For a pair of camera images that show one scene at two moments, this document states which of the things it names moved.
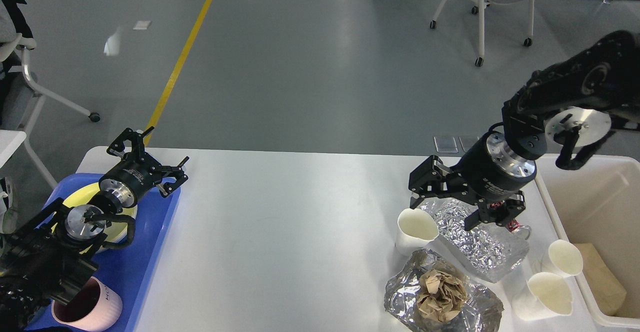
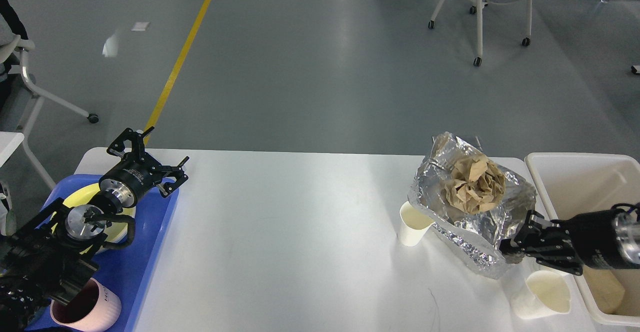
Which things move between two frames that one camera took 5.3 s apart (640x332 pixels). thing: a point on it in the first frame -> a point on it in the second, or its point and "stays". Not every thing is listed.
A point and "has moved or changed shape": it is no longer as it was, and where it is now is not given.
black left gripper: [123, 184] stays
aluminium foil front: [481, 312] has moved or changed shape
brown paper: [440, 294] has moved or changed shape
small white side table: [10, 141] stays
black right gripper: [490, 169] -> [608, 239]
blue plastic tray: [129, 269] stays
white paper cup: [544, 295] stays
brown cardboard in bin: [607, 291] stays
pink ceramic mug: [95, 307] stays
